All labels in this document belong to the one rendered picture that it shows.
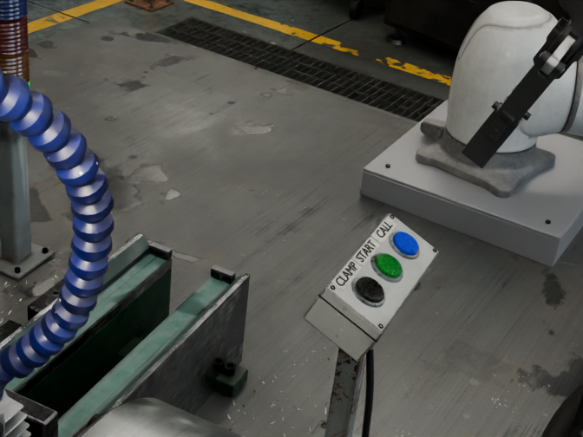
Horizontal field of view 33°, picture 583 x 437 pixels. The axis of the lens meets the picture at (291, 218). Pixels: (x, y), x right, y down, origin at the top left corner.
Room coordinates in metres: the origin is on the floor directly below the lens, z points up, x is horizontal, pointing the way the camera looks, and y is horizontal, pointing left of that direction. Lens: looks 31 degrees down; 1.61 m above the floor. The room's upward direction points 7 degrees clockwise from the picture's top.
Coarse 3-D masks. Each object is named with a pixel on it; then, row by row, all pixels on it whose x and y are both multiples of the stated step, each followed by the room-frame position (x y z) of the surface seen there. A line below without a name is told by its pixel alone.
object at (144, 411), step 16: (144, 400) 0.51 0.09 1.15; (96, 416) 0.48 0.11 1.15; (112, 416) 0.47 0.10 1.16; (128, 416) 0.48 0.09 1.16; (144, 416) 0.48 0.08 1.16; (160, 416) 0.49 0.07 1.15; (176, 416) 0.49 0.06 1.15; (192, 416) 0.50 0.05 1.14; (96, 432) 0.45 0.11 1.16; (112, 432) 0.46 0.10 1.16; (128, 432) 0.46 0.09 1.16; (144, 432) 0.46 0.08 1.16; (160, 432) 0.46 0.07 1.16; (176, 432) 0.47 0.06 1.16; (192, 432) 0.47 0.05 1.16; (208, 432) 0.48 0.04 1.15; (224, 432) 0.49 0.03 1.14
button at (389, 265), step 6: (378, 258) 0.83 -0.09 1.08; (384, 258) 0.83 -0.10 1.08; (390, 258) 0.84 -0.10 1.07; (378, 264) 0.82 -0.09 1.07; (384, 264) 0.82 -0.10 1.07; (390, 264) 0.83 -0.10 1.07; (396, 264) 0.83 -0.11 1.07; (384, 270) 0.82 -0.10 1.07; (390, 270) 0.82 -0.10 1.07; (396, 270) 0.83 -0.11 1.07; (390, 276) 0.82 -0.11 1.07; (396, 276) 0.82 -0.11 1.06
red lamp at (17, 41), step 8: (24, 16) 1.14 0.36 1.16; (0, 24) 1.12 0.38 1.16; (8, 24) 1.12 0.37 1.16; (16, 24) 1.13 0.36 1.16; (24, 24) 1.14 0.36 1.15; (0, 32) 1.12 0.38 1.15; (8, 32) 1.12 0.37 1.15; (16, 32) 1.13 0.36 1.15; (24, 32) 1.14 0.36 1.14; (0, 40) 1.12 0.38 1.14; (8, 40) 1.12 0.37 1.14; (16, 40) 1.13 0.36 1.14; (24, 40) 1.14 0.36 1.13; (0, 48) 1.12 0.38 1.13; (8, 48) 1.12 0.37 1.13; (16, 48) 1.13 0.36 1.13; (24, 48) 1.14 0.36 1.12
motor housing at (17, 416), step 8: (8, 400) 0.59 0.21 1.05; (0, 408) 0.58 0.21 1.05; (8, 408) 0.58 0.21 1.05; (16, 408) 0.58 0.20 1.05; (8, 416) 0.57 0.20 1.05; (16, 416) 0.58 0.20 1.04; (24, 416) 0.58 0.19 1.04; (8, 424) 0.57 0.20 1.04; (16, 424) 0.57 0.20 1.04; (24, 424) 0.58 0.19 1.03; (8, 432) 0.57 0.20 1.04; (16, 432) 0.58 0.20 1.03; (24, 432) 0.58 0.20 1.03
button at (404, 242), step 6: (396, 234) 0.88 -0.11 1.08; (402, 234) 0.88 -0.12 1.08; (408, 234) 0.89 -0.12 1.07; (396, 240) 0.87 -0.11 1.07; (402, 240) 0.87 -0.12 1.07; (408, 240) 0.88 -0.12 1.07; (414, 240) 0.88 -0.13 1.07; (396, 246) 0.87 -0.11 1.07; (402, 246) 0.87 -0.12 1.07; (408, 246) 0.87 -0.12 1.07; (414, 246) 0.87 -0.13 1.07; (408, 252) 0.86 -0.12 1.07; (414, 252) 0.87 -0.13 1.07
